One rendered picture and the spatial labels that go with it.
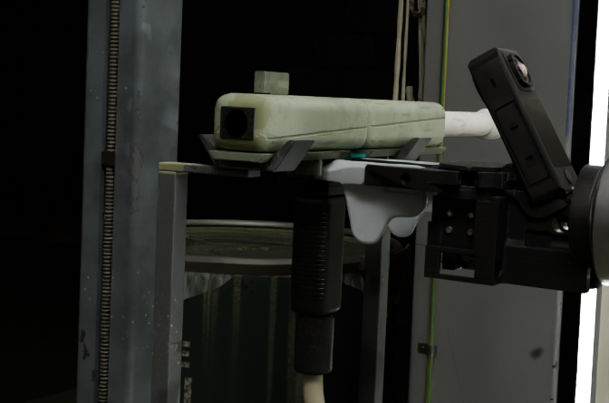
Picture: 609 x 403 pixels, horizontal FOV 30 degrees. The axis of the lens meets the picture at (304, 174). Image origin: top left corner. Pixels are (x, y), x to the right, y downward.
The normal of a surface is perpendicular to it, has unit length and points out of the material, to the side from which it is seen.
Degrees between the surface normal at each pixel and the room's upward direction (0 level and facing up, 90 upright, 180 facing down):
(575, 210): 80
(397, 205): 90
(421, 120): 90
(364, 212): 90
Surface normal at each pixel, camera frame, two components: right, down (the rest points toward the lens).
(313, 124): 0.87, 0.07
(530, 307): -0.50, 0.04
